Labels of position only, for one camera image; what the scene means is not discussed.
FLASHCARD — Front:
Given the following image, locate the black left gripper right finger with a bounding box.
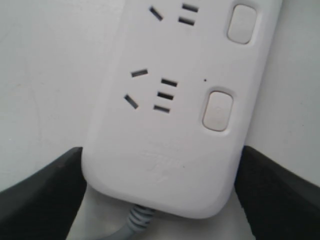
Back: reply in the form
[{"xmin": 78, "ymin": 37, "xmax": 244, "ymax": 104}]
[{"xmin": 234, "ymin": 146, "xmax": 320, "ymax": 240}]

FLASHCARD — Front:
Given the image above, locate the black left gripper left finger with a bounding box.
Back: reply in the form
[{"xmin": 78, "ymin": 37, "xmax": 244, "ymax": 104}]
[{"xmin": 0, "ymin": 147, "xmax": 87, "ymax": 240}]

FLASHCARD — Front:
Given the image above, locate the white five-socket power strip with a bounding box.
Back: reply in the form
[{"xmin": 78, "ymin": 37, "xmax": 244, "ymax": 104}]
[{"xmin": 82, "ymin": 0, "xmax": 282, "ymax": 219}]

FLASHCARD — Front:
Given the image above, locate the grey power cord with plug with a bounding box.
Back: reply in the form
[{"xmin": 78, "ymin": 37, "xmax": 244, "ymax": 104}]
[{"xmin": 97, "ymin": 203, "xmax": 156, "ymax": 240}]

